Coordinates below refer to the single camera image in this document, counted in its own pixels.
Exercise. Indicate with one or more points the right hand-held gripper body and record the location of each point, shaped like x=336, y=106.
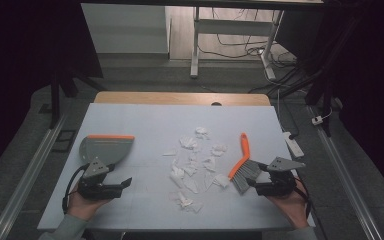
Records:
x=280, y=183

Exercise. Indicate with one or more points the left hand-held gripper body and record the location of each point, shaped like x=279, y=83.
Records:
x=95, y=168

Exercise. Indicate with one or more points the grey dustpan with orange edge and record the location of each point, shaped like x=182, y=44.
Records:
x=108, y=150

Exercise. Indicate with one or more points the orange brush with grey bristles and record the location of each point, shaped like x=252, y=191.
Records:
x=245, y=146

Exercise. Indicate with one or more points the pile of white paper scraps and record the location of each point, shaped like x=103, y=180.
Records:
x=188, y=166

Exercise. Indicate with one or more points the person's right hand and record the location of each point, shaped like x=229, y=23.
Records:
x=290, y=208

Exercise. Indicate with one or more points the person's left hand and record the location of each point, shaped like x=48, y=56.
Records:
x=83, y=206

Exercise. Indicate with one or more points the white power strip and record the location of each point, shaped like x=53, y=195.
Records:
x=295, y=148

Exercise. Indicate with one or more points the black plug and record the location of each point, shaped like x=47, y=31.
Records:
x=292, y=136

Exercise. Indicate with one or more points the light grey board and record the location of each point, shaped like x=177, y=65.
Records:
x=146, y=120

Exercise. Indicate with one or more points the small white adapter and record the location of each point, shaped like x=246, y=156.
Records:
x=316, y=120

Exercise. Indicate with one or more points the black table grommet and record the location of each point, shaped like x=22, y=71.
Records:
x=216, y=104

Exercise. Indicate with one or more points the black stand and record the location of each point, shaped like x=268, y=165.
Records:
x=55, y=96
x=326, y=76

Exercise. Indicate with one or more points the wooden table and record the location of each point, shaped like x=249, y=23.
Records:
x=180, y=98

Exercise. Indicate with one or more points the black curtain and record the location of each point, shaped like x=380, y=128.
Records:
x=20, y=60
x=376, y=83

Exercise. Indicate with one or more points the white cabinet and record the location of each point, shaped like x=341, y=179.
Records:
x=123, y=30

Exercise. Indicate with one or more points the black floor frame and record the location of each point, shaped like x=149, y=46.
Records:
x=64, y=140

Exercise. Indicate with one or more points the aluminium rail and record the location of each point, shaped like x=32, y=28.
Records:
x=346, y=176
x=30, y=166

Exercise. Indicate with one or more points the white desk frame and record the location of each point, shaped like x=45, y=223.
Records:
x=233, y=27

